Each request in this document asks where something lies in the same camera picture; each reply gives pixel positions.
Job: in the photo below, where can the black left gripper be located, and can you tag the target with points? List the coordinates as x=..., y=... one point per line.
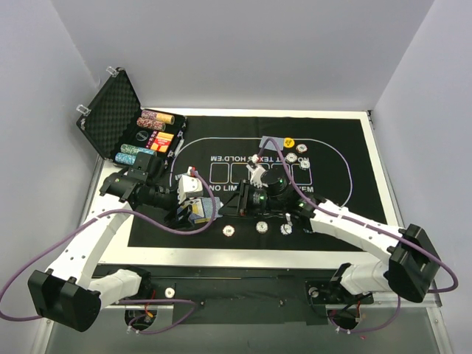
x=181, y=212

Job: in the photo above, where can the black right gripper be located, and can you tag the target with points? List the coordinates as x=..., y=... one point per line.
x=241, y=199

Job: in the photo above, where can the grey 1 chip stack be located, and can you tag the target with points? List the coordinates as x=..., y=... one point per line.
x=262, y=227

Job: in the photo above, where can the blue 5 chip stack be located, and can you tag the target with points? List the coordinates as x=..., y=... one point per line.
x=286, y=229

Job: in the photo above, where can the card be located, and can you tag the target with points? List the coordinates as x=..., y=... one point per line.
x=271, y=143
x=180, y=177

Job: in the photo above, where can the grey chips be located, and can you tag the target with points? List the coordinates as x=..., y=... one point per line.
x=291, y=157

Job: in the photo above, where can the red chips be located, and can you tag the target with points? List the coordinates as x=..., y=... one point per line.
x=301, y=148

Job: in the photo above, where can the yellow big blind button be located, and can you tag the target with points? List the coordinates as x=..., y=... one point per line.
x=288, y=142

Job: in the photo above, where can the red 100 chip stack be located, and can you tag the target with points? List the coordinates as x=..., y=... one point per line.
x=228, y=230

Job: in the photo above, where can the blue playing card box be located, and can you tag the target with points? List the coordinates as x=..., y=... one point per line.
x=200, y=209

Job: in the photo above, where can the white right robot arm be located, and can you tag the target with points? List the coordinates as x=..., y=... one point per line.
x=405, y=260

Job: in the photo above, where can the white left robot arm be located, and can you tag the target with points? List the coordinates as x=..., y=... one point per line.
x=76, y=265

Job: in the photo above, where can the teal chip roll lower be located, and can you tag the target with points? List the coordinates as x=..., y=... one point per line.
x=125, y=158

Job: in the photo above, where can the teal chip roll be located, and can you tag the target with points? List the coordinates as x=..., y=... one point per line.
x=125, y=158
x=134, y=150

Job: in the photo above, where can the black poker table mat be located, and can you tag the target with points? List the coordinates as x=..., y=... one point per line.
x=220, y=148

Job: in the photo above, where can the teal chip roll upper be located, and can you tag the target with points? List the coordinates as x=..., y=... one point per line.
x=134, y=150

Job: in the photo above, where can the orange card deck box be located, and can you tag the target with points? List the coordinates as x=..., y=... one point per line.
x=159, y=141

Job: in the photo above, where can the black round dealer puck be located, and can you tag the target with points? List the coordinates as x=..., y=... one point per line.
x=142, y=136

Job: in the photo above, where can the black chip carrying case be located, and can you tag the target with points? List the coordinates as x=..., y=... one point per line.
x=109, y=120

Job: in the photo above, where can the brown chip roll top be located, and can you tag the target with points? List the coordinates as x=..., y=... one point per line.
x=158, y=116

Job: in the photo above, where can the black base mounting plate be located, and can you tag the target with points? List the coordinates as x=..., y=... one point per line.
x=349, y=320

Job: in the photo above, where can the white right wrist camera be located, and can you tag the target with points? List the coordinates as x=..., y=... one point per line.
x=256, y=172

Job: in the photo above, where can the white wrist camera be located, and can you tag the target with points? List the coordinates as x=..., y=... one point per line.
x=256, y=172
x=189, y=188

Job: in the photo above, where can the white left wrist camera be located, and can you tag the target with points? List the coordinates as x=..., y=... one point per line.
x=189, y=188

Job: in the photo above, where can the aluminium front rail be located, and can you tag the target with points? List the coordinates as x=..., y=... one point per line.
x=207, y=292

